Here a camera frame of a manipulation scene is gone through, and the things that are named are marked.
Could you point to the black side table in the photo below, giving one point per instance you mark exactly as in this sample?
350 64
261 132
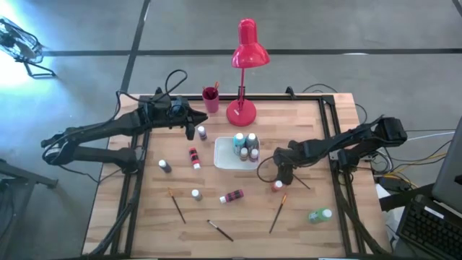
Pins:
21 178

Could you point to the large green paint bottle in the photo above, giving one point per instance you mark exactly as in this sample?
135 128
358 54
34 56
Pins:
317 216

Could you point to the purple paint bottle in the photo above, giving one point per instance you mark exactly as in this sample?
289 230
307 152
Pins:
202 133

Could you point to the pink paint bottle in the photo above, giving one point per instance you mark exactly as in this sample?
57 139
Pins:
254 155

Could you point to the black floor fan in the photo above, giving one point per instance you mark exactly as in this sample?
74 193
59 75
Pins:
19 45

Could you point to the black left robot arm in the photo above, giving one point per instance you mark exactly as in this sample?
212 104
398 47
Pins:
108 126

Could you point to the white plastic bin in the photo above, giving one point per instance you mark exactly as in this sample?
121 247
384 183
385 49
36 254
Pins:
225 159

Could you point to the black paintbrush orange ferrule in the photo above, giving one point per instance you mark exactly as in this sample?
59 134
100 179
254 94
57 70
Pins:
278 213

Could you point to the large dark teal paint bottle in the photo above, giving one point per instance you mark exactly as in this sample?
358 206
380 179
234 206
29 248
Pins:
251 141

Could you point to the black power box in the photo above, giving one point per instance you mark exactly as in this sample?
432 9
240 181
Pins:
391 183

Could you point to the rig computer monitor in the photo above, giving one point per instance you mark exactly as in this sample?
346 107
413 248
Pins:
449 169

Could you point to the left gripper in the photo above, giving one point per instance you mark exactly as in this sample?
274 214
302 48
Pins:
169 112

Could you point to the paintbrush with orange tip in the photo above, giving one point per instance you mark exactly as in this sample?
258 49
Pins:
216 85

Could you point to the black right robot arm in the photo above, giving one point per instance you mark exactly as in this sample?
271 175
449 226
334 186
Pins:
361 139

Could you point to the magenta paint bottle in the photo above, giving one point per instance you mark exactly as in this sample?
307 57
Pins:
234 195

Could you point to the yellow paint bottle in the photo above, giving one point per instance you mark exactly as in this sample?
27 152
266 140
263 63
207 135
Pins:
244 154

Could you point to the black keyboard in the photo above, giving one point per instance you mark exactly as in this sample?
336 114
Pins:
429 229

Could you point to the orange paint bottle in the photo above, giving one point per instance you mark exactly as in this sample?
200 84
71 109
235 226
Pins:
276 187

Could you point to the black paintbrush yellow ferrule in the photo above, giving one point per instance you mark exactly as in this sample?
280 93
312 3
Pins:
177 206

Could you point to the black aluminium rig frame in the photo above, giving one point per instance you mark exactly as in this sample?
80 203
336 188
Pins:
274 97

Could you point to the red desk lamp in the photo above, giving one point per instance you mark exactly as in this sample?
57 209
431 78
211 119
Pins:
249 50

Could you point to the thin black paintbrush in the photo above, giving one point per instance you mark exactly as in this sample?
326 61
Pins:
301 182

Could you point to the large light teal paint bottle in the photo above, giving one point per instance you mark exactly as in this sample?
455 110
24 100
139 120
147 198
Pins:
238 142

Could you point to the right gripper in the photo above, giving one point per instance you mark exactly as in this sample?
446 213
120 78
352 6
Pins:
292 153

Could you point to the grey paint bottle black label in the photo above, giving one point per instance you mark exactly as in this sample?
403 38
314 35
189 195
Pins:
196 195

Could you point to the dark blue paint bottle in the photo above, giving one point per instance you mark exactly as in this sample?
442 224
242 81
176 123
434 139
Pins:
165 167

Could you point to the red paint bottle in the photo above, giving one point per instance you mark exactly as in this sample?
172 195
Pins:
194 157

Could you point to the maroon cup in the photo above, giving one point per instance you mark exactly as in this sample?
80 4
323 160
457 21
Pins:
211 104

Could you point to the black computer desk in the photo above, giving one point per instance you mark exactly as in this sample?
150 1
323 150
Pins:
404 196

